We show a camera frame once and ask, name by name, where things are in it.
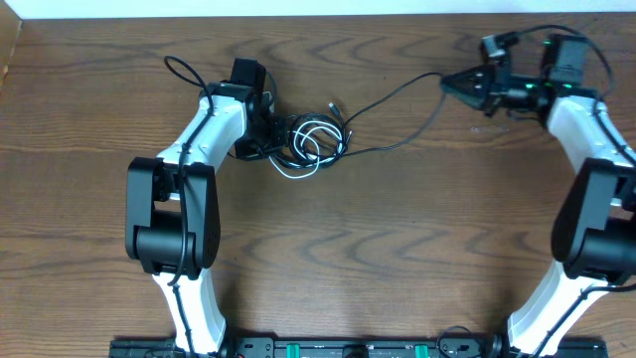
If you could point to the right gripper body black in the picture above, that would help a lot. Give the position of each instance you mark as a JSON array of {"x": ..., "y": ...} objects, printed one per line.
[{"x": 522, "y": 89}]

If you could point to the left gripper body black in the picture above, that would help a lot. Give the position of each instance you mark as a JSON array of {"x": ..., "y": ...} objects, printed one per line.
[{"x": 272, "y": 136}]

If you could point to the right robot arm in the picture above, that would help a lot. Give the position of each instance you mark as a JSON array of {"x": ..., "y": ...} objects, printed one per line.
[{"x": 593, "y": 251}]

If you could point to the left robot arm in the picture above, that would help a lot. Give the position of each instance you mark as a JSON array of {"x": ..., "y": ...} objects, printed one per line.
[{"x": 172, "y": 224}]

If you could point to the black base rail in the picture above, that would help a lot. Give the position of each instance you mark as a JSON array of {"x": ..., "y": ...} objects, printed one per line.
[{"x": 266, "y": 347}]

